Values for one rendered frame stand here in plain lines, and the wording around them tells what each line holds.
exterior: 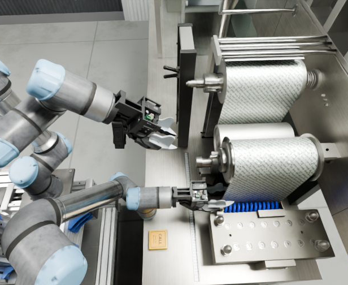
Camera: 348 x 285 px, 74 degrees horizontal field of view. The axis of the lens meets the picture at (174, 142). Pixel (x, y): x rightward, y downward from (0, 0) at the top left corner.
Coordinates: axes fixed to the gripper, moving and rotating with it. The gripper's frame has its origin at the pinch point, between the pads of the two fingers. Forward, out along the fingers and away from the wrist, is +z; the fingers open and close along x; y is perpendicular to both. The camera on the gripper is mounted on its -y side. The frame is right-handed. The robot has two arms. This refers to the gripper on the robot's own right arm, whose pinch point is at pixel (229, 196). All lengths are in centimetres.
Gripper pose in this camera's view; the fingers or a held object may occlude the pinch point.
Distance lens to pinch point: 86.4
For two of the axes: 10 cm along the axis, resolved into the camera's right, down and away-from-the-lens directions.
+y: 0.0, -5.4, -8.4
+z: 10.0, -0.4, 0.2
